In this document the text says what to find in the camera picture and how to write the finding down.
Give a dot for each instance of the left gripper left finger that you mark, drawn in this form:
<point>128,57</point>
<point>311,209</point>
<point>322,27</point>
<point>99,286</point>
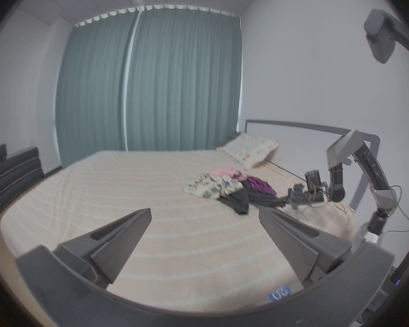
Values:
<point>122,237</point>

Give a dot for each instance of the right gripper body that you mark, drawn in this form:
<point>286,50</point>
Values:
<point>297,195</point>

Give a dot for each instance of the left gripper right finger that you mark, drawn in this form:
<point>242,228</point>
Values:
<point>293,240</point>

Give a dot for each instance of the black T-shirt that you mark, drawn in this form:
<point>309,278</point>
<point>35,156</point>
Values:
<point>238,203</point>

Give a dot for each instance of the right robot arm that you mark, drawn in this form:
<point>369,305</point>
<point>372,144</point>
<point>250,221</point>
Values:
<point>340,145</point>

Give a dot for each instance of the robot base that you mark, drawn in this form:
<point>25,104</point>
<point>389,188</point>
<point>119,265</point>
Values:
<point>366,237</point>

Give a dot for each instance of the bed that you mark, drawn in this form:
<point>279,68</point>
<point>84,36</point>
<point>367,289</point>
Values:
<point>122,189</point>

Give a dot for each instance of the purple garment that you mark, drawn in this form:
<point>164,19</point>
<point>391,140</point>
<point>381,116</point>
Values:
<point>260,186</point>

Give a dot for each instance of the white printed pillow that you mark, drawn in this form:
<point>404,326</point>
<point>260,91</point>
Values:
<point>250,148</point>

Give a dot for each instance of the pink garment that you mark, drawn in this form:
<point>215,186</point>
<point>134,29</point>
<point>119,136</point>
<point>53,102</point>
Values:
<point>225,172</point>

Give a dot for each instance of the grey bedside table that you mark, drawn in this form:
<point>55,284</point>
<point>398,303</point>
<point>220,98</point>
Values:
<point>232,136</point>

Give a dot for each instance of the white printed garment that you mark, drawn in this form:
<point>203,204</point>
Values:
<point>208,184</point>

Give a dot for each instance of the black chest of drawers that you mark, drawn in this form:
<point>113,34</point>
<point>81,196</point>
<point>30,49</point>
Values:
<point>13,179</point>

